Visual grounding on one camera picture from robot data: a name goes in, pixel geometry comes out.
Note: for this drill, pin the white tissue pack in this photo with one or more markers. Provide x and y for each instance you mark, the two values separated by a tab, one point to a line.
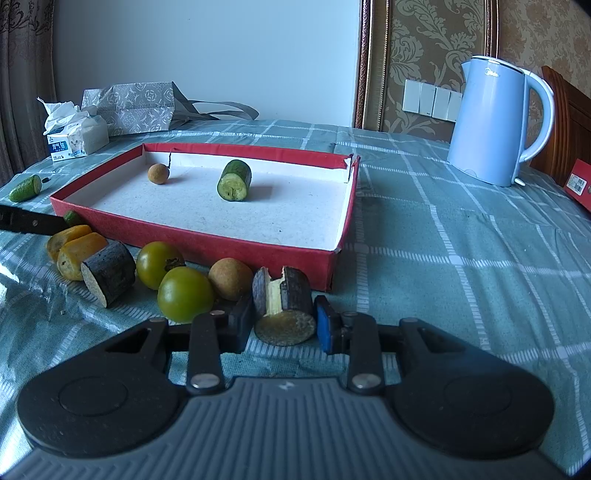
74	131

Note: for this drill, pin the brown patterned curtain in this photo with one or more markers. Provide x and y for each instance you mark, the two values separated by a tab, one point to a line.
23	69

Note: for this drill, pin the red carton with label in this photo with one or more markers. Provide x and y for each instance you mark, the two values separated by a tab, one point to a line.
579	182

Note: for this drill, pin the white wall switch panel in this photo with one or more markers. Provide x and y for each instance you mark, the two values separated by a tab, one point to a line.
431	99

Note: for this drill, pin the grey patterned gift bag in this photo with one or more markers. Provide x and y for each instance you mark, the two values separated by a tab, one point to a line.
134	106

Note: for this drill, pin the green tomato with stem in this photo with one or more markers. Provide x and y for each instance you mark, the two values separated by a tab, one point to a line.
154	263

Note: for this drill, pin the yellow fruit chunk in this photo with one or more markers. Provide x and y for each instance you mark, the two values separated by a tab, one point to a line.
76	262
64	239

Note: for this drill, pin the split dark sugarcane piece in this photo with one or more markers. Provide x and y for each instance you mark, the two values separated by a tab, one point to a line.
284	307

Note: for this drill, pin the thick green cucumber piece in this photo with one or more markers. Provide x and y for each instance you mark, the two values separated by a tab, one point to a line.
234	180

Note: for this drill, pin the brown longan with stem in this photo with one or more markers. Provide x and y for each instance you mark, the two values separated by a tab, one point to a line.
158	174

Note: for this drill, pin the red shallow cardboard box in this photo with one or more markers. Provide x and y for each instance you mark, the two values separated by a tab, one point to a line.
207	240

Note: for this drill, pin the brown wooden chair back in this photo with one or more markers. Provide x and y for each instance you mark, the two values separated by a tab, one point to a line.
565	134

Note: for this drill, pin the light blue electric kettle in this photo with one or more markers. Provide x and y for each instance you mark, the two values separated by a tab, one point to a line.
489	120

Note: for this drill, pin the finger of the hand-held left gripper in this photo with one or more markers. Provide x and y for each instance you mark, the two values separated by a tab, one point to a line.
32	222

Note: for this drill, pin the long green cucumber end piece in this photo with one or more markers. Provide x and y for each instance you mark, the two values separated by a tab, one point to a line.
25	188

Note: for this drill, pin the small green cucumber piece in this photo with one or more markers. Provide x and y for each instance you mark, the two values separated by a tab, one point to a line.
74	218

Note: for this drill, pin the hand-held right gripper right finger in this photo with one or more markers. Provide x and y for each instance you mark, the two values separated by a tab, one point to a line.
325	323

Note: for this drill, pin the brown round fruit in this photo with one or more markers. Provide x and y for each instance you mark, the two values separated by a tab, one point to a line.
229	278

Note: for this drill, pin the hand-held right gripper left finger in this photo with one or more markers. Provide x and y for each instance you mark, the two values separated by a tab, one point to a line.
240	327

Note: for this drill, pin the brown wooden wall frame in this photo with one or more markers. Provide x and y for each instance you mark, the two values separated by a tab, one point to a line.
369	69

